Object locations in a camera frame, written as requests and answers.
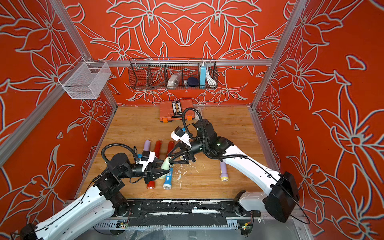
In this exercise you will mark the red flashlight front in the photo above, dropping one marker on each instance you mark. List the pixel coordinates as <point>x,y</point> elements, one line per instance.
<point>151,185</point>

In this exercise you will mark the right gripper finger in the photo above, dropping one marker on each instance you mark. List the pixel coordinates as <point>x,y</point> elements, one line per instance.
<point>178,150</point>
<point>179,160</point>

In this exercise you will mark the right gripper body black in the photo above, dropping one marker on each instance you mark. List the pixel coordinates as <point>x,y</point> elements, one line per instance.
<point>198,149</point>

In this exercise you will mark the orange tool case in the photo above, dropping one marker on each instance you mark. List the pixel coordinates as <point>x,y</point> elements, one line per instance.
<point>173,110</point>

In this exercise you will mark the light blue box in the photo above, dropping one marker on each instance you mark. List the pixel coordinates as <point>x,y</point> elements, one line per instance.
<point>203,72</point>

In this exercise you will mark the purple flashlight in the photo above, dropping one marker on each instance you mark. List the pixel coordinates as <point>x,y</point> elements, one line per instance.
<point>224,172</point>
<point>147,145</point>

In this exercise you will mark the dark blue round case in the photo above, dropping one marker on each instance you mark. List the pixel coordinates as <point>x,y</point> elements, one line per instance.
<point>193,82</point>

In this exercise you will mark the black wire basket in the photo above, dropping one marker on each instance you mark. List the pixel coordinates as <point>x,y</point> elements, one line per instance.
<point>147,74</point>

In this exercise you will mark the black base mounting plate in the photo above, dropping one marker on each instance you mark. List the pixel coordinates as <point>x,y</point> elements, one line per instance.
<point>187,213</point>

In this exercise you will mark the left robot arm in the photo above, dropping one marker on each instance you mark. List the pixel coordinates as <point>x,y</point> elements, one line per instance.
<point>103,198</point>

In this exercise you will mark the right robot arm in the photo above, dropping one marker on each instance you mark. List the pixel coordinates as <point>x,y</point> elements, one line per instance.
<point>281,189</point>

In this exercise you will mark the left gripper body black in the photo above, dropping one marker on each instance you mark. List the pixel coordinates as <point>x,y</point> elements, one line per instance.
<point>135,171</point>

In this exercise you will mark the blue flashlight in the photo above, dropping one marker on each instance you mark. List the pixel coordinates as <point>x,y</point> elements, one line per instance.
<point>168,180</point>

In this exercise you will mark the red flashlight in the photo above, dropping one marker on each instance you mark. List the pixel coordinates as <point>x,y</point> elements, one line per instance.
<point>157,148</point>
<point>171,145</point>
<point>151,185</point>

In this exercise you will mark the white packet in basket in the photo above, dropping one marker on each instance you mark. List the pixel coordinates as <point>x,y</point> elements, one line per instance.
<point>174,81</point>

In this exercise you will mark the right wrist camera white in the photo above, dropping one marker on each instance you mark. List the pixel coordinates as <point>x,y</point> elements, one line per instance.
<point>180,135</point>

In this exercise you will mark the green flashlight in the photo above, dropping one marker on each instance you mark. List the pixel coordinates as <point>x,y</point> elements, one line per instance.
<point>166,165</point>

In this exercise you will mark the clear plastic bin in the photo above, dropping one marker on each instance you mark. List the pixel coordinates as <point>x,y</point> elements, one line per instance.
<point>86,82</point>

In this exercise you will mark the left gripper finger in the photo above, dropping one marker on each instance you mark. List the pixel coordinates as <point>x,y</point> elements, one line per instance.
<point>156,164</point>
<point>158,173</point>

